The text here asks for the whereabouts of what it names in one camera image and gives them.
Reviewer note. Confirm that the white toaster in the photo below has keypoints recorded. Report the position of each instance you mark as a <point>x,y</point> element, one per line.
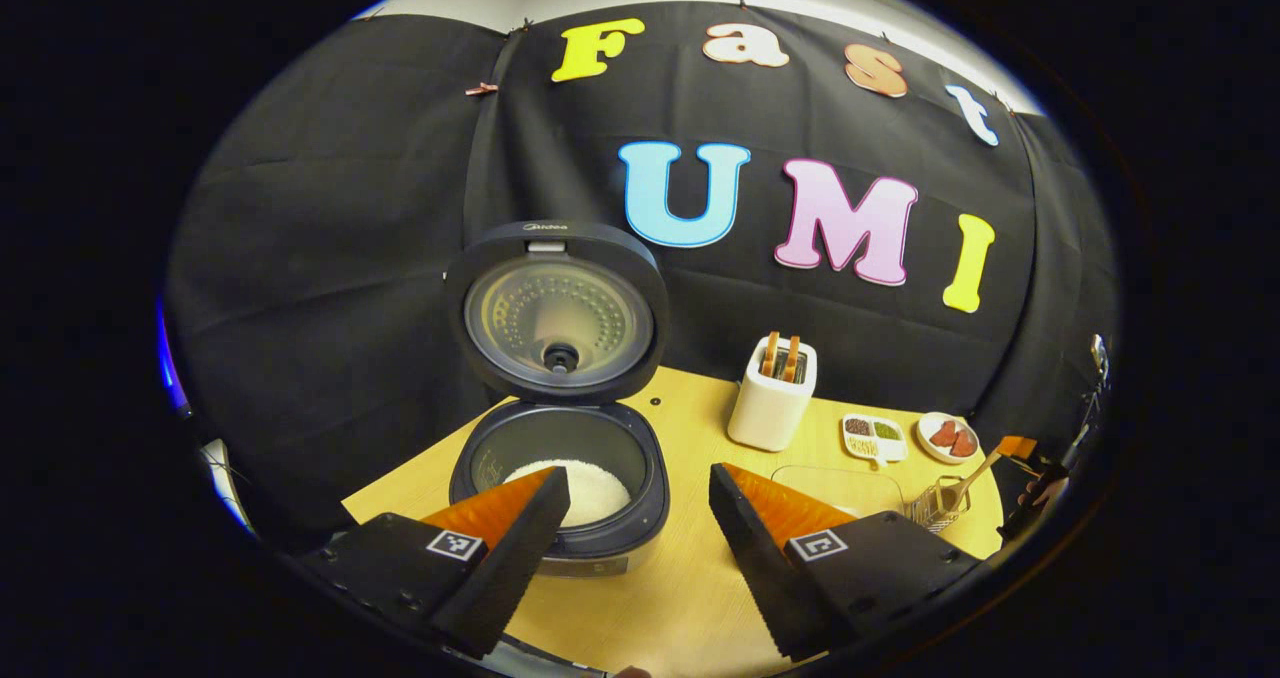
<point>765,418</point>

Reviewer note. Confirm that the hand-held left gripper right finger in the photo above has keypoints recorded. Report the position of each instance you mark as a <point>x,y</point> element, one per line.
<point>750,568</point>

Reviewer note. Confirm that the white rice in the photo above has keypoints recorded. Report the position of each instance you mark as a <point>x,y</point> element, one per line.
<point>600,498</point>

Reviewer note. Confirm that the bread slice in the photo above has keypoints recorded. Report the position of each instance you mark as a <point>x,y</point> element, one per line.
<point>770,356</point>
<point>791,360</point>

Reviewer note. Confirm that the black backdrop cloth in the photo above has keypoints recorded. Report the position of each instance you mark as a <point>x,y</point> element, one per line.
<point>330,258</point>

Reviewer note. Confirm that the white box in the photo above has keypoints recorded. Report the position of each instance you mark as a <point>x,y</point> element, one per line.
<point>222,478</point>

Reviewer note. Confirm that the clear plastic rice container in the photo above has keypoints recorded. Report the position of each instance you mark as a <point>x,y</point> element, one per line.
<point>830,483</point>

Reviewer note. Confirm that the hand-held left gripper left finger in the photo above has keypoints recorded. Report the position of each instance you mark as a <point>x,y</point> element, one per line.
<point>510,568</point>

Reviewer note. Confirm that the white round plate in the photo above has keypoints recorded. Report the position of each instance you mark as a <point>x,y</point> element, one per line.
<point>935,454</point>

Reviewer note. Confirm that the white divided grain dish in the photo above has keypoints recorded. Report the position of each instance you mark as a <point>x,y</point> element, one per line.
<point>893,450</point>

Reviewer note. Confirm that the glowing monitor screen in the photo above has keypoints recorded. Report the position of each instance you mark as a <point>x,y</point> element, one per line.
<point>166,358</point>

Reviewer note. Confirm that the wooden spoon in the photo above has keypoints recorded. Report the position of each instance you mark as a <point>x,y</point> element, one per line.
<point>975,478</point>

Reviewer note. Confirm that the small red clip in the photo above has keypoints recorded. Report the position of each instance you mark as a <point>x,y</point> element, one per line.
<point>481,88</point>

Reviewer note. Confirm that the red heart-shaped patty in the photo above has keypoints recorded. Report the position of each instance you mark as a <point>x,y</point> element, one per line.
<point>943,434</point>
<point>964,444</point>

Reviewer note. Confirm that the dark grey rice cooker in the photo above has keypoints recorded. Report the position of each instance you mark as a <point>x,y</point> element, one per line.
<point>600,241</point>

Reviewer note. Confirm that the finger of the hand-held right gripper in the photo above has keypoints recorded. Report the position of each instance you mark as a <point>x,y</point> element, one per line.
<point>1016,447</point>

